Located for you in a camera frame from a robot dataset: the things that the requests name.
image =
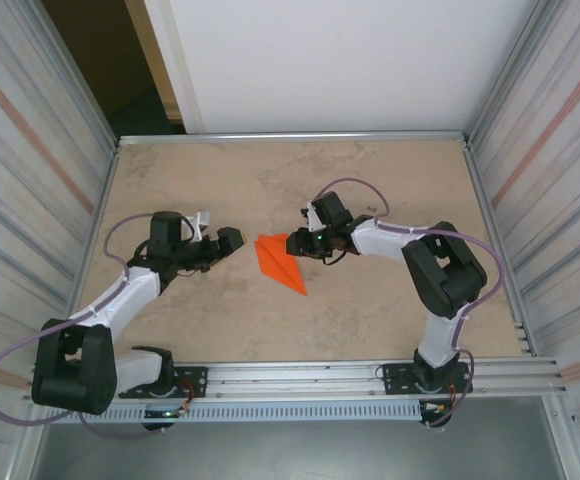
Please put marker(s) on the orange paper sheet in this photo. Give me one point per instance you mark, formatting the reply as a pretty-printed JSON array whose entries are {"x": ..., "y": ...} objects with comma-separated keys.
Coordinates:
[{"x": 275, "y": 260}]

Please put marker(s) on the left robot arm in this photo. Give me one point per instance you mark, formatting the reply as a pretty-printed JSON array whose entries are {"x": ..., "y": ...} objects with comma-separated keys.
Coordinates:
[{"x": 75, "y": 370}]

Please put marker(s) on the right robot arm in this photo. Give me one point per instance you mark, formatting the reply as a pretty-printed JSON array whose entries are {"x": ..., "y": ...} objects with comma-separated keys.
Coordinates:
[{"x": 445, "y": 275}]

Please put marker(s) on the grey metal sheet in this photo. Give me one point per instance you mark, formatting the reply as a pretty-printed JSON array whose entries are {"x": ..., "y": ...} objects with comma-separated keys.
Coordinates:
[{"x": 295, "y": 450}]

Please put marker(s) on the small electronics board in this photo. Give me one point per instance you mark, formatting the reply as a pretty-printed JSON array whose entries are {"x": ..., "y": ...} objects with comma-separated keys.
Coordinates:
[
  {"x": 435, "y": 409},
  {"x": 162, "y": 414}
]

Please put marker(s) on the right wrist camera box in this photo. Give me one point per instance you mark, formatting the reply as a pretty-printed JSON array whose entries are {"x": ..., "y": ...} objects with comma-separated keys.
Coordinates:
[{"x": 312, "y": 215}]

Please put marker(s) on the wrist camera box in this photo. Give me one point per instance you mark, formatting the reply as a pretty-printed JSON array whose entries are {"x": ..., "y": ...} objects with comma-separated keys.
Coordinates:
[
  {"x": 200, "y": 225},
  {"x": 312, "y": 215}
]

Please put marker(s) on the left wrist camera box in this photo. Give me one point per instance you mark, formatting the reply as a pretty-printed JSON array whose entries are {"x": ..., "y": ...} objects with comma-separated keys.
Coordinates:
[{"x": 200, "y": 225}]

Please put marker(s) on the aluminium table edge rail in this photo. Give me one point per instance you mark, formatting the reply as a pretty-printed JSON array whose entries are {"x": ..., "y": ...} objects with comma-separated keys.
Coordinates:
[
  {"x": 86, "y": 250},
  {"x": 290, "y": 137},
  {"x": 501, "y": 250}
]

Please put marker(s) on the wide aluminium mounting rail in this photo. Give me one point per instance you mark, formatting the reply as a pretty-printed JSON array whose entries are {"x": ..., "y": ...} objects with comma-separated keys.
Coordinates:
[{"x": 295, "y": 380}]

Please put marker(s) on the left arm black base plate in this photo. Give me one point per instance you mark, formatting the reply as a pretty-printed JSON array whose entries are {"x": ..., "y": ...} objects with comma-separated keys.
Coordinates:
[{"x": 195, "y": 382}]

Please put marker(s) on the corrugated enclosure panel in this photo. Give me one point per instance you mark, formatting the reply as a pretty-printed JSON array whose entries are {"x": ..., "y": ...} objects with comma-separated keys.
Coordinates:
[
  {"x": 10, "y": 200},
  {"x": 570, "y": 200}
]

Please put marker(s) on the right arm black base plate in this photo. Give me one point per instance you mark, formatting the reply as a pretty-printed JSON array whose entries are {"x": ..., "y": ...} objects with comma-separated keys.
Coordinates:
[{"x": 395, "y": 382}]

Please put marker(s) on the white door frame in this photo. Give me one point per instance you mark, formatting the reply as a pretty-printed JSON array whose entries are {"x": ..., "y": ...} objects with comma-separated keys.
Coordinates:
[{"x": 170, "y": 50}]

